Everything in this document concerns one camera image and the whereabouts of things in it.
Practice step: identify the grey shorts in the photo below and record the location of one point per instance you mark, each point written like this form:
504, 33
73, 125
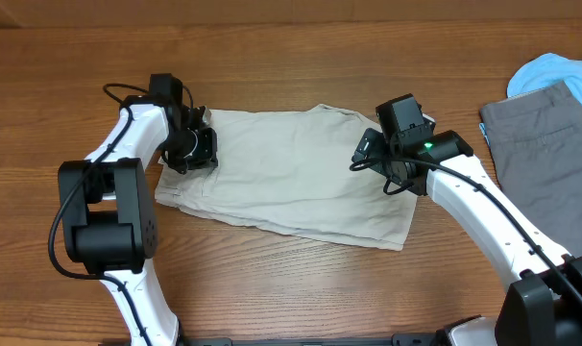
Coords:
536, 145

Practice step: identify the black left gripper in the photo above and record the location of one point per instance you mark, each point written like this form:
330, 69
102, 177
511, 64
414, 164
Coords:
206, 155

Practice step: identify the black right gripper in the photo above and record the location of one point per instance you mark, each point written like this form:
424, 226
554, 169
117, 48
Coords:
378, 147

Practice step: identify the light blue garment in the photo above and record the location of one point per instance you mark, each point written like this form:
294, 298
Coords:
545, 71

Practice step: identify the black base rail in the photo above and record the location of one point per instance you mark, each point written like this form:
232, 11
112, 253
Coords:
310, 342

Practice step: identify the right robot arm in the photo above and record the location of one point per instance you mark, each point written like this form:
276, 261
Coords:
543, 281

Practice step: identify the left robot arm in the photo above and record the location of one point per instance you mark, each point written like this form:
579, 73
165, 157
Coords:
106, 229

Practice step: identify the beige khaki shorts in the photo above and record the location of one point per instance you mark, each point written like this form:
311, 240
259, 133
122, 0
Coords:
288, 172

